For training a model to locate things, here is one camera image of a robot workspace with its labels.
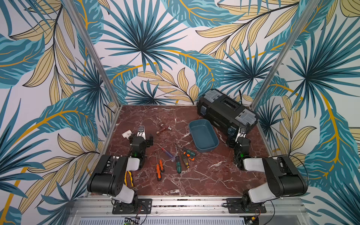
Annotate blue clear handle screwdriver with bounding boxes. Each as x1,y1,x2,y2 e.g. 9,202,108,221
159,145,174,159

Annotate teal plastic storage box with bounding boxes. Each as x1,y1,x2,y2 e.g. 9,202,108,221
188,119,219,153

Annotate orange handle screwdriver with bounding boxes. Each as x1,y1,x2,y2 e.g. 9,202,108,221
155,154,162,181
158,153,165,173

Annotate green black handle screwdriver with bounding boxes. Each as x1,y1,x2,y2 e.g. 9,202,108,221
175,144,182,174

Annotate black yellow stubby screwdriver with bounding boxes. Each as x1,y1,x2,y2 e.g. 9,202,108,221
181,155,189,168

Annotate green orange ratchet screwdriver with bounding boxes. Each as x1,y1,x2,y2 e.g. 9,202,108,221
175,144,197,161

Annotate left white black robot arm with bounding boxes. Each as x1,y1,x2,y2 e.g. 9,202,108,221
87,126,154,204

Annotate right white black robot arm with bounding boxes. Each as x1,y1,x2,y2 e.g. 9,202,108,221
226,126,308,207

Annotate white pipe tee fitting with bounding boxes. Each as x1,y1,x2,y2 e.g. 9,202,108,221
122,130,133,140

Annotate black plastic toolbox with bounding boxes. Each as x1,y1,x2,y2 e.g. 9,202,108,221
196,89,259,135

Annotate red clear handle screwdriver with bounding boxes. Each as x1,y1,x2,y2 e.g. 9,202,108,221
156,126,172,135

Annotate yellow handle pliers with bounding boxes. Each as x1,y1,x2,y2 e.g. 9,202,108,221
124,171,134,187

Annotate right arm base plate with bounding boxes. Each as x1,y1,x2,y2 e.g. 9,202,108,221
222,198,267,214

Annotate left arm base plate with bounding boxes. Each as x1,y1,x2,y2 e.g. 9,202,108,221
112,198,153,215

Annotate right aluminium corner post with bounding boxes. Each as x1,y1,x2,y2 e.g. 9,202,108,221
250,0,320,109

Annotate aluminium corner post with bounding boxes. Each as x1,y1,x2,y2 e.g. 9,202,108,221
63,0,122,110
250,0,320,109

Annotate aluminium front rail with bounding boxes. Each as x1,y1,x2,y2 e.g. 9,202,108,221
66,196,311,225

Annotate left aluminium corner post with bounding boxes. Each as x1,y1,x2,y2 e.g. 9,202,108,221
63,0,122,110

